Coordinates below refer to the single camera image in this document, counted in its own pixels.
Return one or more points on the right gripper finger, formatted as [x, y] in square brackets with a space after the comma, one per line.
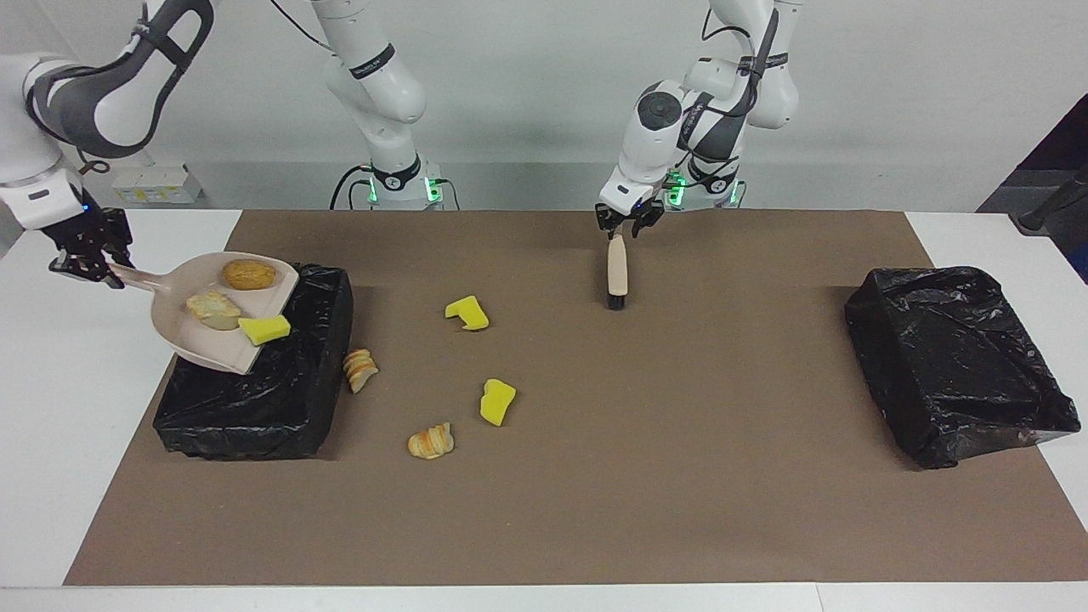
[68, 268]
[110, 265]

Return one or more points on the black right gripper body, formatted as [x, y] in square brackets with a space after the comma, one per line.
[89, 234]

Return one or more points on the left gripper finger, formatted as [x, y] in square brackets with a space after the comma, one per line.
[645, 228]
[605, 224]

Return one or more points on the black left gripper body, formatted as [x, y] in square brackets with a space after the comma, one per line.
[633, 217]

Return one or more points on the beige hand brush black bristles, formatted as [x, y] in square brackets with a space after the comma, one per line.
[617, 272]

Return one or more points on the pale layered bread chunk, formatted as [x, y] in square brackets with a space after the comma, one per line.
[212, 308]

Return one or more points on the beige plastic dustpan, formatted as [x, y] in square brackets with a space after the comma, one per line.
[191, 344]

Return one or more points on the brown bread roll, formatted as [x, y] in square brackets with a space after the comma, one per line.
[249, 274]

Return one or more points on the small yellow sponge piece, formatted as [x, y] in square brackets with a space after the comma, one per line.
[263, 330]

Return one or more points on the striped croissant piece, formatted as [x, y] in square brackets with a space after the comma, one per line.
[431, 442]
[360, 371]

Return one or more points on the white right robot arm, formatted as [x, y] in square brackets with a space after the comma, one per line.
[378, 93]

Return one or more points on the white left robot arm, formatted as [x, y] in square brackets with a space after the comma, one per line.
[636, 161]

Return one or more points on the black bag-lined bin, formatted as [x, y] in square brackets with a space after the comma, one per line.
[255, 408]
[952, 365]

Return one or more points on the white power strip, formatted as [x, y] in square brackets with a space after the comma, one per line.
[157, 183]

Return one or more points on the notched yellow sponge piece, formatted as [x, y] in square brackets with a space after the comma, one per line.
[466, 311]

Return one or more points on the yellow sponge block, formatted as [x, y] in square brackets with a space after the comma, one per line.
[497, 402]

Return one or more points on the brown paper table mat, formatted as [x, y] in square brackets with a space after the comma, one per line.
[680, 467]

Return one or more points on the black camera stand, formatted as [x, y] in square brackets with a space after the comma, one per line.
[1050, 208]

